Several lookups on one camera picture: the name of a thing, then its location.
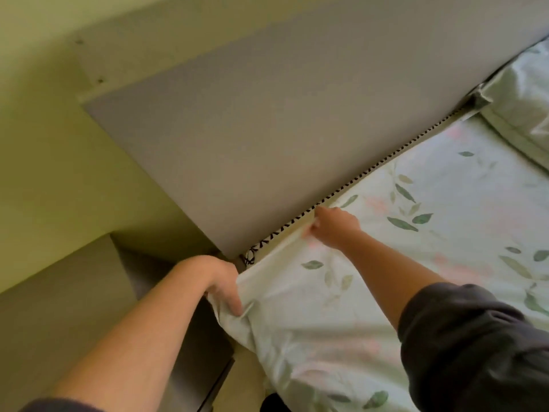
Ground grey headboard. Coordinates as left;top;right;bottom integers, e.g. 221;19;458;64
73;0;549;260

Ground dark grey right sleeve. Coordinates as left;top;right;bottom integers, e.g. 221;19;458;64
396;282;549;412

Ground grey nightstand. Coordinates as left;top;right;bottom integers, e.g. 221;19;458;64
0;233;237;412

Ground dark grey left sleeve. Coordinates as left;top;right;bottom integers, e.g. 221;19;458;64
19;397;104;412

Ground floral leaf print pillow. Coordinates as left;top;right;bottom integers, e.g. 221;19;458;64
474;36;549;172

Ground dark grey sleeve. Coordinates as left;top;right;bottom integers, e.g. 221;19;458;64
19;397;104;412
396;282;549;412

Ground floral leaf print bed sheet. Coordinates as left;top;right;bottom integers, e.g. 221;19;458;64
208;115;549;412

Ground person's right hand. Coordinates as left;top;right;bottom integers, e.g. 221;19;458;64
302;205;363;252

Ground person's left hand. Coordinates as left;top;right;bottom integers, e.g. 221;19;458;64
184;255;245;318

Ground person's left forearm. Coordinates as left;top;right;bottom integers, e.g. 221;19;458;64
49;257;215;412

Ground person's black trousers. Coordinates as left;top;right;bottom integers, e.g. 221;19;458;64
259;392;292;412

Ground person's right forearm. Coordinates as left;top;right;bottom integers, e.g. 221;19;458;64
339;230;449;331

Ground white quilted mattress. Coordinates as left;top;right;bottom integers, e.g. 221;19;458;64
240;102;481;269

